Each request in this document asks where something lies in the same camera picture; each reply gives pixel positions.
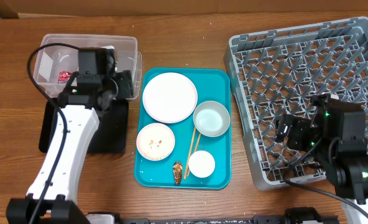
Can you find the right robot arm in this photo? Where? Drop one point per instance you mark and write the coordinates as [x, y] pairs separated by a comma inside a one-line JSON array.
[[335, 138]]

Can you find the grey dish rack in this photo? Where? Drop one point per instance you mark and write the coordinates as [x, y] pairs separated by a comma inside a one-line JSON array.
[[276, 72]]

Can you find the grey green bowl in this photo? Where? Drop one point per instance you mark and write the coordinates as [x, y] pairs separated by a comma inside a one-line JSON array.
[[211, 118]]

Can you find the black food waste tray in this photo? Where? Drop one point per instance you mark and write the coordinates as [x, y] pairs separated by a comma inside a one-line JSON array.
[[110, 137]]

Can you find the left wooden chopstick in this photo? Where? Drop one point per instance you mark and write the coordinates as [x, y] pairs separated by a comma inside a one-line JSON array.
[[189, 154]]

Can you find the small white cup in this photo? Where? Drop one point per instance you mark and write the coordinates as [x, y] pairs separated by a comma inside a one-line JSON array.
[[201, 164]]

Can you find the pink bowl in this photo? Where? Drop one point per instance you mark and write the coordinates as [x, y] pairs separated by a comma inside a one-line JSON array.
[[155, 141]]

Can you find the silver red foil wrapper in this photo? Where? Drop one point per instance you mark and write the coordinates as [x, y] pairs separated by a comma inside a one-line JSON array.
[[64, 76]]

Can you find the right wooden chopstick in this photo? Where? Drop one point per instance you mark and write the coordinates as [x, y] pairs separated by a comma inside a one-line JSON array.
[[195, 149]]

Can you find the brown food scrap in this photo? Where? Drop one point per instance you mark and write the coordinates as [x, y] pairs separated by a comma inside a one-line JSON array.
[[177, 172]]

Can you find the teal plastic tray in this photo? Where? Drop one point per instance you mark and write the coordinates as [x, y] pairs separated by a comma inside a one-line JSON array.
[[211, 85]]

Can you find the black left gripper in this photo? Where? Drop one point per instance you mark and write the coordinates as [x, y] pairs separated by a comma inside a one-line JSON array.
[[126, 81]]

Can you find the clear plastic bin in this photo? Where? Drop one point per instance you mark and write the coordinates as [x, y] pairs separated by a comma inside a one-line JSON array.
[[52, 60]]

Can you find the large pink plate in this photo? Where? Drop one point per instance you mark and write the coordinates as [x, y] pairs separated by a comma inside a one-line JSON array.
[[170, 97]]

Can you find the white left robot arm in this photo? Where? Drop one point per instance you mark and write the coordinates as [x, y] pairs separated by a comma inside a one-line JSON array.
[[90, 116]]

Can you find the wooden chopstick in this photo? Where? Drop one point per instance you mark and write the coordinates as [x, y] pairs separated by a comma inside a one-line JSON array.
[[189, 154], [195, 149]]

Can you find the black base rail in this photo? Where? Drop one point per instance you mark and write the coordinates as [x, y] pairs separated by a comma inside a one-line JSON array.
[[297, 215]]

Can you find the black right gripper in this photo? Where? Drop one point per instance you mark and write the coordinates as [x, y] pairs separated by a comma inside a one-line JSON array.
[[289, 132]]

